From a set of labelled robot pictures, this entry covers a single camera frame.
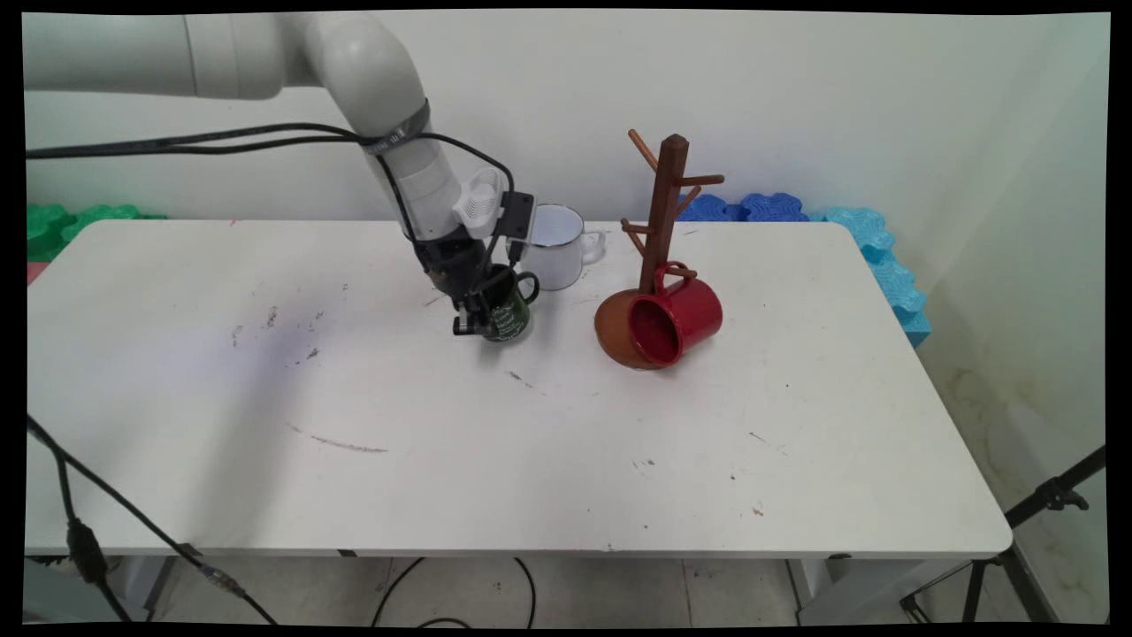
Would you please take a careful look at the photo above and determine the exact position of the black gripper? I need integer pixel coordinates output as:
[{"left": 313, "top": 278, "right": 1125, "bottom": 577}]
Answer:
[{"left": 413, "top": 225, "right": 517, "bottom": 338}]

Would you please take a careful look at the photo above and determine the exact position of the green enamel mug white script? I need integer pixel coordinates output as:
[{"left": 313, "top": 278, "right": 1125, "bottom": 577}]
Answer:
[{"left": 478, "top": 264, "right": 541, "bottom": 344}]

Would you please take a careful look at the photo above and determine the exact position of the brown wooden mug tree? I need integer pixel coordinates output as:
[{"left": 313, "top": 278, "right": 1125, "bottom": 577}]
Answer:
[{"left": 593, "top": 128, "right": 726, "bottom": 372}]

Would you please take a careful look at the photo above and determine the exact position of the red enamel mug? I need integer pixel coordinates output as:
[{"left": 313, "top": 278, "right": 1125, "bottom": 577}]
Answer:
[{"left": 627, "top": 261, "right": 724, "bottom": 369}]

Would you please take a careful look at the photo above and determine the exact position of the light blue foam mat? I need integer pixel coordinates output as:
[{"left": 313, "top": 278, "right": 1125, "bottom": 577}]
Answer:
[{"left": 807, "top": 206, "right": 933, "bottom": 349}]

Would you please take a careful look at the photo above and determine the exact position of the green foam mat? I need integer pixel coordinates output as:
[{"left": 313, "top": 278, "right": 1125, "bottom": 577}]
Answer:
[{"left": 27, "top": 203, "right": 169, "bottom": 263}]

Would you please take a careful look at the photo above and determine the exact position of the white table leg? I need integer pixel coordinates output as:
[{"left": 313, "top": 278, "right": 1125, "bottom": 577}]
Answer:
[{"left": 785, "top": 556, "right": 974, "bottom": 625}]

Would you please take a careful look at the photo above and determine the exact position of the black tripod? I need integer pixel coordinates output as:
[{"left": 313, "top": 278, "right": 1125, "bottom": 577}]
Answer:
[{"left": 899, "top": 445, "right": 1108, "bottom": 625}]

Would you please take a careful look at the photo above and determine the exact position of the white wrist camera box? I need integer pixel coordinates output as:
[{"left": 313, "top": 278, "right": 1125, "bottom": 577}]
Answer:
[{"left": 452, "top": 167, "right": 538, "bottom": 242}]

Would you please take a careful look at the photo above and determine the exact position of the black floor cable loop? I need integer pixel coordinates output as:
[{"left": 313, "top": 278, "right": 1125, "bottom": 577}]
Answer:
[{"left": 371, "top": 556, "right": 538, "bottom": 629}]

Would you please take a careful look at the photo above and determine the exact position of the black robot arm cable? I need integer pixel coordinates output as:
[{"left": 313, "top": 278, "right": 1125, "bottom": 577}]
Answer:
[{"left": 25, "top": 121, "right": 533, "bottom": 297}]

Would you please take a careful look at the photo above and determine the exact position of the black cable with connector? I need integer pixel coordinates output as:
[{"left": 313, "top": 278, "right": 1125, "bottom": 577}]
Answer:
[{"left": 25, "top": 413, "right": 280, "bottom": 625}]

